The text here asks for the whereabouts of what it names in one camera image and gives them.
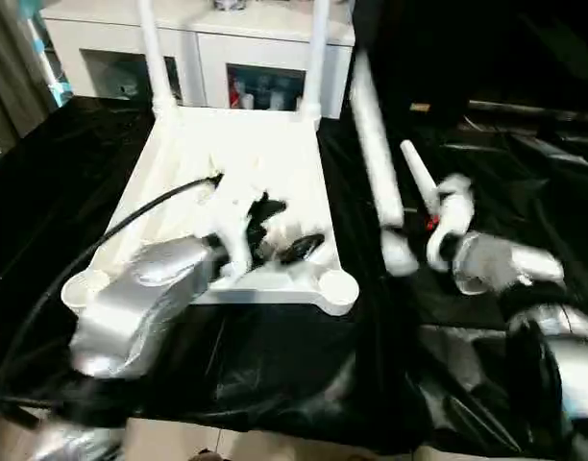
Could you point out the black mat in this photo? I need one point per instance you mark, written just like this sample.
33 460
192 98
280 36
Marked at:
275 365

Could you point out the small tan label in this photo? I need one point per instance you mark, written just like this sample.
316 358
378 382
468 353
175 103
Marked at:
420 107

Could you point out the white plastic table leg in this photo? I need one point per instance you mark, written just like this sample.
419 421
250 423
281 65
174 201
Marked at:
419 168
317 57
155 53
380 158

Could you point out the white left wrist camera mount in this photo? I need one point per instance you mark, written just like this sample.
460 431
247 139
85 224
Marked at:
231 216

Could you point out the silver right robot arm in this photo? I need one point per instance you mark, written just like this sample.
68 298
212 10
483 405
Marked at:
491 264

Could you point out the clear glass trinket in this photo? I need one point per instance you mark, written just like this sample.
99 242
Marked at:
231 4

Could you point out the white plastic table top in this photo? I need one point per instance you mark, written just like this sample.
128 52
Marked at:
178 144

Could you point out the grey curtain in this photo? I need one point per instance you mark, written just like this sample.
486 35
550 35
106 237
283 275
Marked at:
6 72

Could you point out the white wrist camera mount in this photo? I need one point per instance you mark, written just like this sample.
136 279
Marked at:
455 211
231 216

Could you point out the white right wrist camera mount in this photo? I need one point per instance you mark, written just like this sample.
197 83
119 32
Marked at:
455 211

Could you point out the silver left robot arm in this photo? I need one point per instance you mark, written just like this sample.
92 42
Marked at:
145 288

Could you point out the red object behind glass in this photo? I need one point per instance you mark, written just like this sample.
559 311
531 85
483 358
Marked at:
235 93

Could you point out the white cabinet with glass doors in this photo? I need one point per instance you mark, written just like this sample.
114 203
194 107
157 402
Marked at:
217 43

